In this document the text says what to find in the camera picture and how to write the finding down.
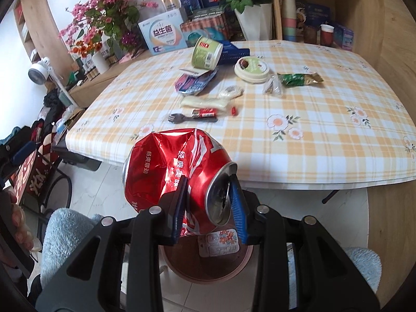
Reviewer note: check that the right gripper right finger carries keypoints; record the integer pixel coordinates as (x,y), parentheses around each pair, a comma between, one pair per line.
(326,279)

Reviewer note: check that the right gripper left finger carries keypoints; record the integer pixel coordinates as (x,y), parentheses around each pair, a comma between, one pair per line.
(116,266)

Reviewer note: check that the crushed red soda can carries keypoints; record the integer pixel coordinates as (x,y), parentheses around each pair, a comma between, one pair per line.
(158,161)

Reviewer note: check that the blue foil wrapper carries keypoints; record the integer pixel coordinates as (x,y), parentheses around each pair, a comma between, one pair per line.
(189,85)

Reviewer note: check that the floral snack package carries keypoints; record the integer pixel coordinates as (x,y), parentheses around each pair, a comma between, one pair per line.
(219,243)

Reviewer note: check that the pink trash bin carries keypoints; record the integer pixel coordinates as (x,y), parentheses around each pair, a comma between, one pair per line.
(190,260)

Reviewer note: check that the grey fuzzy slipper right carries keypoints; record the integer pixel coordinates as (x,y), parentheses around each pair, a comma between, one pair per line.
(366,261)

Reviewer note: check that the grey fuzzy slipper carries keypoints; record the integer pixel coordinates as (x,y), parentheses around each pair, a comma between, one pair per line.
(366,261)
(65,230)

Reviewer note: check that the grey fuzzy slipper left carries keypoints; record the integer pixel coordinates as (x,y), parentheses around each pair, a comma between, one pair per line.
(65,230)

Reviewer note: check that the black plastic spork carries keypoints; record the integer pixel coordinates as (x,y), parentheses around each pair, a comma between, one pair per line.
(178,118)

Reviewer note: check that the low wooden cabinet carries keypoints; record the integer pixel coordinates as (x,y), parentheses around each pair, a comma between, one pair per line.
(85,94)

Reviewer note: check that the clear plastic screw bag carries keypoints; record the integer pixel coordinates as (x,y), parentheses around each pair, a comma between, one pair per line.
(273,86)

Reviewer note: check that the green gold snack wrapper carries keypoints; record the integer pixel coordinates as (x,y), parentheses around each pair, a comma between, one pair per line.
(299,79)

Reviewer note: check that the red sauce packet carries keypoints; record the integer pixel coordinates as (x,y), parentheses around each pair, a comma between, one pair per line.
(214,112)

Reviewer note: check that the white napkin packet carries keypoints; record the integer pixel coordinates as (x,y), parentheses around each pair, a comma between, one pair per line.
(199,102)

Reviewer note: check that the white desk fan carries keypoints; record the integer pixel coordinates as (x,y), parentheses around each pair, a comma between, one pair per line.
(39,72)

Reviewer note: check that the yogurt cup lid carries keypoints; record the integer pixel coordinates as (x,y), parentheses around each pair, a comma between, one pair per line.
(252,70)

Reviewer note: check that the small blue box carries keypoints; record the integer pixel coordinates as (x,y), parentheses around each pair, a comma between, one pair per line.
(343,37)

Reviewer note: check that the dark blue carton box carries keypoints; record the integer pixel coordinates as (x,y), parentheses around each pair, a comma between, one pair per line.
(231,54)

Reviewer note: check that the brown glass cup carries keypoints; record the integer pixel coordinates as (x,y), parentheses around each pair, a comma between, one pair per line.
(310,34)

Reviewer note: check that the red paper cup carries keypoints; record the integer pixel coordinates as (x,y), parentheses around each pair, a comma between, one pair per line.
(326,35)

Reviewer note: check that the green yogurt cup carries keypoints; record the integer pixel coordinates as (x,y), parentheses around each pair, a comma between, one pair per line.
(206,53)

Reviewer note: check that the white blue probiotic box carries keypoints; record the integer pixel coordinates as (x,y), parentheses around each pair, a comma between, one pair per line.
(162,33)

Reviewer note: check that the white plant pot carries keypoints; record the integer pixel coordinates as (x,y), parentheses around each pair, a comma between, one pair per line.
(256,22)

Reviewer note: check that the pink blossom plant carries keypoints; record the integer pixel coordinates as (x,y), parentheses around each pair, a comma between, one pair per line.
(99,22)

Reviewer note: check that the stacked pastel cups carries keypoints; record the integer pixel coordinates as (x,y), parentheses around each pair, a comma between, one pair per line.
(289,20)

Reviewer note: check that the teal pink gift box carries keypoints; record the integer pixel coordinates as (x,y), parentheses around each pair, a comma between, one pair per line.
(214,27)

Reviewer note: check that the dark book box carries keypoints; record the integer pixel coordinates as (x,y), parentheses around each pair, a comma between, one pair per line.
(206,12)

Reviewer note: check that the dark blue patterned box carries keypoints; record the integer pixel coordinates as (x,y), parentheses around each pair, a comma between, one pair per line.
(191,5)

